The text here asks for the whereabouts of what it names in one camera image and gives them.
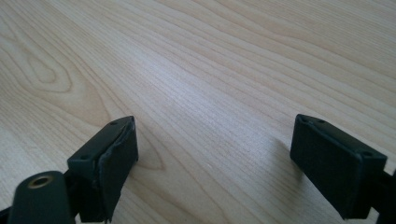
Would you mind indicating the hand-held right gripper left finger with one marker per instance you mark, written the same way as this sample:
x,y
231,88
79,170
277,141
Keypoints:
x,y
106,165

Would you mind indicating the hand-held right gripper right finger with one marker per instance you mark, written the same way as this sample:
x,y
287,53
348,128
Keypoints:
x,y
333,165

